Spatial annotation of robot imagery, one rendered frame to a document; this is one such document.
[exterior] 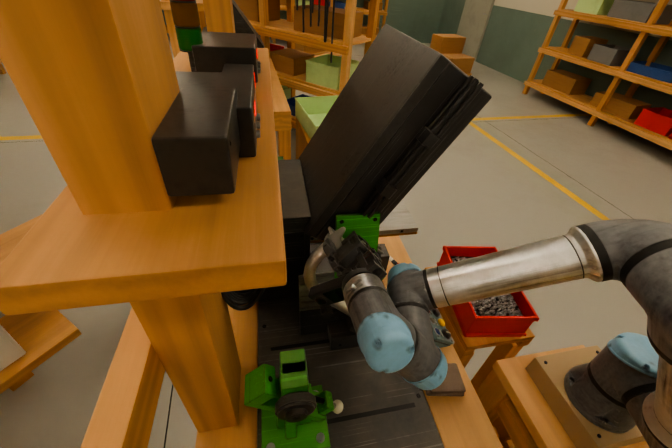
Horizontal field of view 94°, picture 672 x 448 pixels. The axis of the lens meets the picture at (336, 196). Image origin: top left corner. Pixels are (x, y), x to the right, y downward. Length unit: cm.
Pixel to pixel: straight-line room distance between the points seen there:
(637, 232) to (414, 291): 35
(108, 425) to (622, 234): 77
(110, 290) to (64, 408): 185
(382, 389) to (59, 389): 171
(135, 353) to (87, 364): 166
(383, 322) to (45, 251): 39
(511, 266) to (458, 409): 48
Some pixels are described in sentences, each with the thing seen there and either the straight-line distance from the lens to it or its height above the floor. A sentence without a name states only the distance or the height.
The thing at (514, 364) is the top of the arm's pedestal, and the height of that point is 85.
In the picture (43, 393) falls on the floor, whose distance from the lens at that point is 229.
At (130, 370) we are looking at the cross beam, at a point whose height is 128.
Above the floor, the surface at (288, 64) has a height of 84.
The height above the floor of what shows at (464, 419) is 90.
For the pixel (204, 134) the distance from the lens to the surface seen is 34.
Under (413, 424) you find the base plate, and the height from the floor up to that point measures 90.
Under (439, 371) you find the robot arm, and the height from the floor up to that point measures 126.
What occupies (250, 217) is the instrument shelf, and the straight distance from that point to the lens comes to 36.
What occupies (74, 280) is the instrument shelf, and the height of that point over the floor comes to 154.
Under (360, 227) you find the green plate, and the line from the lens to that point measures 81.
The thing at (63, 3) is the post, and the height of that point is 174.
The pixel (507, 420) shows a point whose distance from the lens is 127.
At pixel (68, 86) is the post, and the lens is 35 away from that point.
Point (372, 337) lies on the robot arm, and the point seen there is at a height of 136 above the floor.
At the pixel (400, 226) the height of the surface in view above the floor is 113.
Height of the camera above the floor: 177
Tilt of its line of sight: 36 degrees down
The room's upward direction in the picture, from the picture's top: 5 degrees clockwise
